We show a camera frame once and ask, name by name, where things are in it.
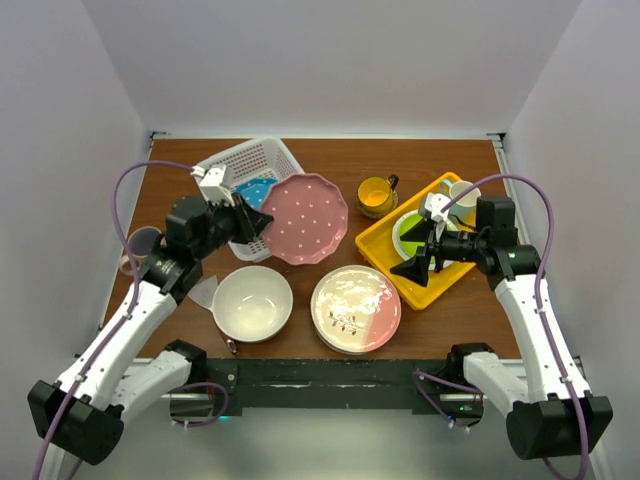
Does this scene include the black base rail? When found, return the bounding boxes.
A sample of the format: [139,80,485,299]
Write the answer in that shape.
[169,357,486,419]

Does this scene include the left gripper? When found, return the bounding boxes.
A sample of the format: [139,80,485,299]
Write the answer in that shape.
[193,191,272,261]

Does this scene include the white ceramic bowl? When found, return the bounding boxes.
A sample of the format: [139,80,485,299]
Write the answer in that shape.
[212,266,293,343]

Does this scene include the light blue mug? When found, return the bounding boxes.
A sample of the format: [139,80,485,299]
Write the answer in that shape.
[438,178,482,220]

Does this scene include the white plastic basket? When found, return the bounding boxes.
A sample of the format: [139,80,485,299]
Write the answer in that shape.
[192,137,307,264]

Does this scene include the cream pink floral plate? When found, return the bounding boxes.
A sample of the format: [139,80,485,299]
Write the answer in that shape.
[310,265,402,347]

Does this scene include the yellow plastic tray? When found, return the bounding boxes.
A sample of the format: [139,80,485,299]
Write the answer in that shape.
[355,172,475,311]

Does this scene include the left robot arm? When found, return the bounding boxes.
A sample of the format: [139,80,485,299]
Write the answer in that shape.
[27,195,273,465]

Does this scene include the clear plastic scrap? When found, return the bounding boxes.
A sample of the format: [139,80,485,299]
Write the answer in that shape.
[188,276,218,312]

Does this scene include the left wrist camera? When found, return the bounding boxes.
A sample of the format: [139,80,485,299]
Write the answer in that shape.
[191,164,235,206]

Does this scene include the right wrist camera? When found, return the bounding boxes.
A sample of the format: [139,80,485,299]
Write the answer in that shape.
[418,192,450,239]

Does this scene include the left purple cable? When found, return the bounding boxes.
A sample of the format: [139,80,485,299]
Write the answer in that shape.
[32,160,206,480]

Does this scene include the green white bowl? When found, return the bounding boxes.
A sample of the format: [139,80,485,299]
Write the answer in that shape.
[392,210,458,271]

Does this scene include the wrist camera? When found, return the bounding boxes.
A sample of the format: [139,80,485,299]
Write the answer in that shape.
[418,192,450,239]
[191,164,235,206]

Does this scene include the small metal utensil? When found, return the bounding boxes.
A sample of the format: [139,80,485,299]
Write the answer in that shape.
[222,334,239,355]

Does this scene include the blue polka dot plate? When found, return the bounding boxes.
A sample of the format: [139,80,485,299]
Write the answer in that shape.
[235,178,278,210]

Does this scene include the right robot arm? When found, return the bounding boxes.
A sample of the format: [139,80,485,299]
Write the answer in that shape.
[391,193,613,460]

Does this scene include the pink polka dot plate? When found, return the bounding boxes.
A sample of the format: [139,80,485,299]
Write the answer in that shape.
[260,173,349,266]

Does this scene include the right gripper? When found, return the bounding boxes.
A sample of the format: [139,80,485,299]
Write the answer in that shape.
[390,216,487,287]

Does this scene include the pink beige mug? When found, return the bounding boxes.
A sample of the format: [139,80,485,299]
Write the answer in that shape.
[118,226,162,277]

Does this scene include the yellow mug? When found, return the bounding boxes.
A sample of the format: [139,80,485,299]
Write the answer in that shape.
[357,175,399,212]

